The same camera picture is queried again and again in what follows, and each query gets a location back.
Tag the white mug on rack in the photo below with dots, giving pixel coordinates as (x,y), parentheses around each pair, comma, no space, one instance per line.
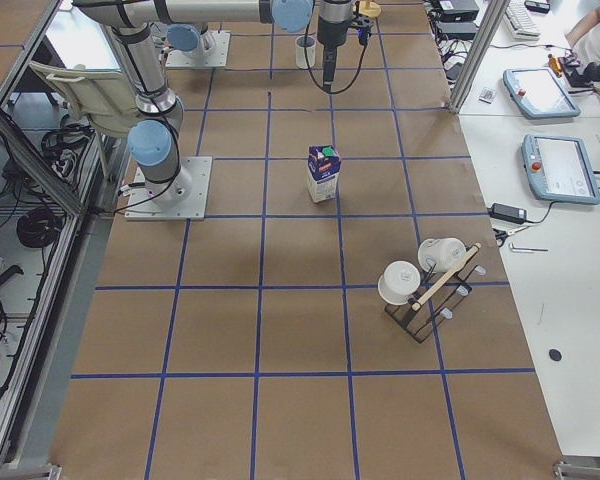
(438,255)
(398,282)

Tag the blue white milk carton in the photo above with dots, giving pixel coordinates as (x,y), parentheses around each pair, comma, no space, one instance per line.
(323,167)

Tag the teach pendant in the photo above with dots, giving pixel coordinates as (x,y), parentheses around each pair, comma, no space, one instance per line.
(539,94)
(558,169)

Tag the aluminium frame post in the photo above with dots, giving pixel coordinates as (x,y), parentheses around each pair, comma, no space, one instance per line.
(491,19)

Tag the upper teach pendant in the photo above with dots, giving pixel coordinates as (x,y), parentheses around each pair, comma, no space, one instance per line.
(539,94)

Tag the scissors with black handle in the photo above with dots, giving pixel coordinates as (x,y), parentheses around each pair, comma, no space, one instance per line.
(501,235)

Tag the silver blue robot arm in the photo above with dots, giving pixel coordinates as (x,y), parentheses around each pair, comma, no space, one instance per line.
(193,39)
(153,142)

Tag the lower teach pendant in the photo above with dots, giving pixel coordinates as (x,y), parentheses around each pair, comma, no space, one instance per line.
(558,169)

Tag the black power adapter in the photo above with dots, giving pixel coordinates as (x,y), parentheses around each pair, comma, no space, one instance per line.
(508,213)

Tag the black wooden mug rack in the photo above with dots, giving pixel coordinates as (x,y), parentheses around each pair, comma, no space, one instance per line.
(438,295)

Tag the white mug on rack front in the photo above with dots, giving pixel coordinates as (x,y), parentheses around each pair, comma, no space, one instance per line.
(398,282)

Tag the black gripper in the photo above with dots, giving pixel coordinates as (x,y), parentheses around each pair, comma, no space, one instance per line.
(328,44)

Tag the yellow wooden stand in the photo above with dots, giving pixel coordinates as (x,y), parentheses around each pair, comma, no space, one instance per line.
(369,8)

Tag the white keyboard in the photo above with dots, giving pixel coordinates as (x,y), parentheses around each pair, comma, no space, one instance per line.
(519,23)

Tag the black power box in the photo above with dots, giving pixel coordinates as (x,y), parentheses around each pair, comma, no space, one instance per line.
(451,11)

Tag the white mug on rack rear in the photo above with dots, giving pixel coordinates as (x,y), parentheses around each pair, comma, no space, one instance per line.
(438,255)

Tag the metal allen key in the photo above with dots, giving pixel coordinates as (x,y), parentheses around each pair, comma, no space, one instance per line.
(519,249)

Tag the white mug on table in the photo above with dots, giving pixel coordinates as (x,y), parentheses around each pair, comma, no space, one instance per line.
(305,47)

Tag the black round cap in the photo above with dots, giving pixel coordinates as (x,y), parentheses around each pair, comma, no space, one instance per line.
(555,355)

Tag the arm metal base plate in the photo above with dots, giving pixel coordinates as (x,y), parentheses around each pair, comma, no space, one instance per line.
(212,52)
(186,198)

